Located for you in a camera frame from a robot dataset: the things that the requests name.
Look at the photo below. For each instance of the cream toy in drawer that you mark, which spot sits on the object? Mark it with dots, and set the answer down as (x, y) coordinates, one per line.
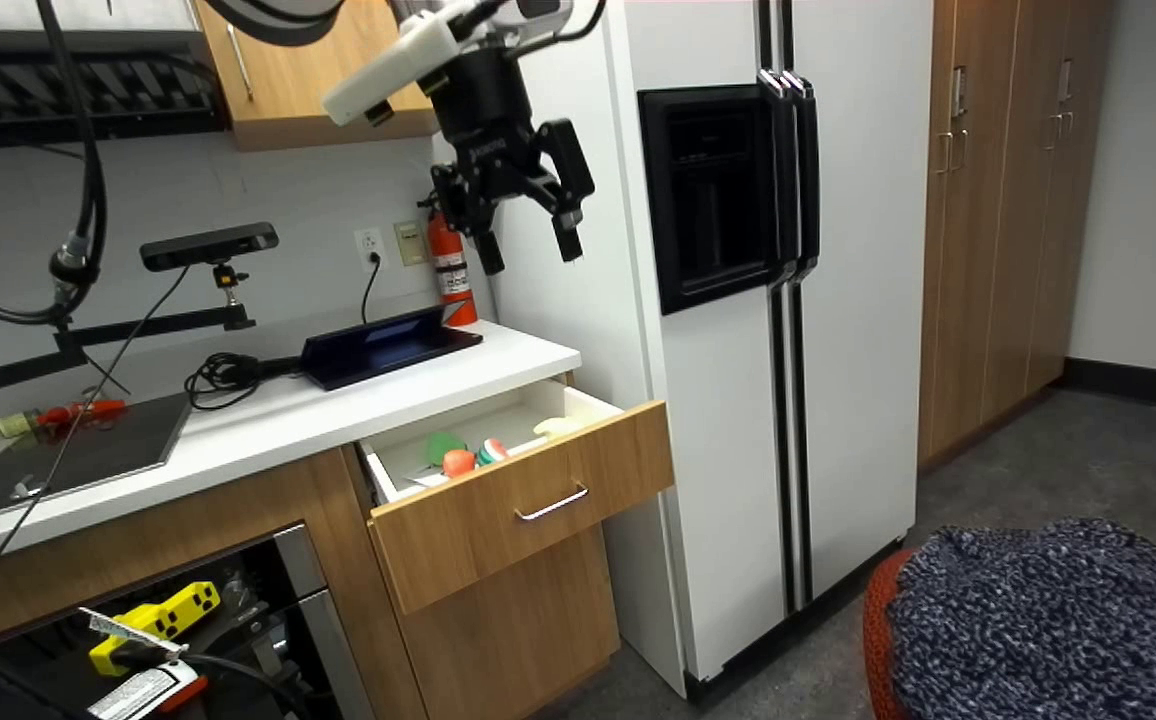
(556, 427)

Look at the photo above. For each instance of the silver appliance panel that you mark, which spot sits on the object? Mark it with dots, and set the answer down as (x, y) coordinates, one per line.
(320, 640)

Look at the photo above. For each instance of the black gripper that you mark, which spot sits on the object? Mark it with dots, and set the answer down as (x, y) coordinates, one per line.
(480, 124)

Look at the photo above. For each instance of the yellow tool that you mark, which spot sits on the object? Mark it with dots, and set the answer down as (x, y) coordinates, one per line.
(161, 619)

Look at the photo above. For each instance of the red fire extinguisher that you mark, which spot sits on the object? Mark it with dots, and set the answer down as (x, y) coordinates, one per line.
(454, 283)

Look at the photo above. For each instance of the orange toy in drawer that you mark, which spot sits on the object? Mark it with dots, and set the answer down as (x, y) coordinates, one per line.
(458, 466)

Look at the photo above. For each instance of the black stereo camera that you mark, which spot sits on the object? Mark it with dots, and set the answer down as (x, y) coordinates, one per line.
(211, 244)

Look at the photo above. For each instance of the green toy in drawer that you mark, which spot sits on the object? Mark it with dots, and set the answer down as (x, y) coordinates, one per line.
(442, 448)

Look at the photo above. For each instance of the red toy with green end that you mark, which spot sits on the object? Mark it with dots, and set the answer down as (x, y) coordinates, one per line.
(70, 414)

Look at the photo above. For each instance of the red office chair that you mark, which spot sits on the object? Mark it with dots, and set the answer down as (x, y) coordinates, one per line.
(880, 640)

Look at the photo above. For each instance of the white wall outlet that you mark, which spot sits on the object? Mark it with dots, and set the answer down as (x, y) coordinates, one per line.
(370, 243)

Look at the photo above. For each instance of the tall wooden cabinet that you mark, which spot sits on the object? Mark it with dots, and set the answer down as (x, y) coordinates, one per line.
(1003, 265)

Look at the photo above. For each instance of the dark speckled round seat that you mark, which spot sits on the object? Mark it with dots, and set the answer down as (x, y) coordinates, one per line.
(1059, 625)

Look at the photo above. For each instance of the black range hood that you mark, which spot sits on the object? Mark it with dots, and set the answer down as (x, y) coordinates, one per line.
(70, 92)

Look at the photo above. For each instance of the dark blue tray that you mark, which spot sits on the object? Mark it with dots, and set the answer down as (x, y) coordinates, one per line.
(381, 351)

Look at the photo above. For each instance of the beige wall plate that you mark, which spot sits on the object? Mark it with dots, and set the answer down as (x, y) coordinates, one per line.
(409, 243)

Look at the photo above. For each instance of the white label with red print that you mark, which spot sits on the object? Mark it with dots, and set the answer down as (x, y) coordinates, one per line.
(136, 693)

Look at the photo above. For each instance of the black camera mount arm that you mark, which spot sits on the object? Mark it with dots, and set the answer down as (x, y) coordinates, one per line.
(136, 332)

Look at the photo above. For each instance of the white red toy in drawer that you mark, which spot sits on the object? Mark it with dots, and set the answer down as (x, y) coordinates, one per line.
(493, 448)

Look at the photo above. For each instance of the white double-door refrigerator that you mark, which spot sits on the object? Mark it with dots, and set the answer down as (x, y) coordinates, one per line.
(859, 332)

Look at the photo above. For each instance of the wooden counter cabinet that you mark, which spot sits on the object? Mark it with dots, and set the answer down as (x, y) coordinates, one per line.
(497, 654)

